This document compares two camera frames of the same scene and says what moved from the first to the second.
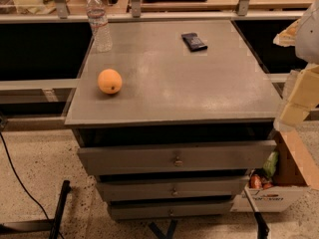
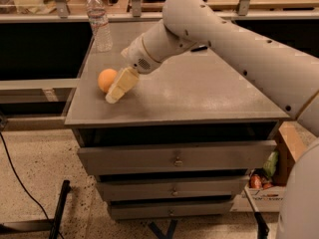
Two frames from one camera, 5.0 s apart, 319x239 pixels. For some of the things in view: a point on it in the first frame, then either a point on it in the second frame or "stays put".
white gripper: [309, 37] → [138, 58]
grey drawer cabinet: [194, 118] stays put
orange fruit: [110, 81] stays put
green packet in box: [270, 163] stays put
